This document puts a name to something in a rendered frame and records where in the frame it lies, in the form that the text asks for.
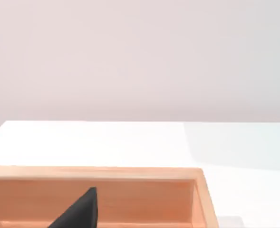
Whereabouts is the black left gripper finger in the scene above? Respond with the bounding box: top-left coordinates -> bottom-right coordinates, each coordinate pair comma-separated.
47,187 -> 99,228

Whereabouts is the shallow salmon-coloured box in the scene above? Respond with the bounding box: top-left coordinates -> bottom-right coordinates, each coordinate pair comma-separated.
0,165 -> 219,228

